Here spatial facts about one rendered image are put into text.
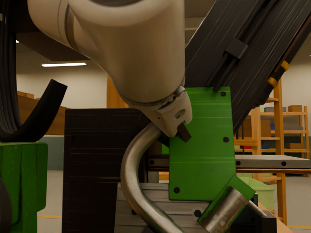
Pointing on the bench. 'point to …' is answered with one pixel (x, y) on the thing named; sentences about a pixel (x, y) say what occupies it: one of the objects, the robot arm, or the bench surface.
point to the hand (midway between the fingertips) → (161, 121)
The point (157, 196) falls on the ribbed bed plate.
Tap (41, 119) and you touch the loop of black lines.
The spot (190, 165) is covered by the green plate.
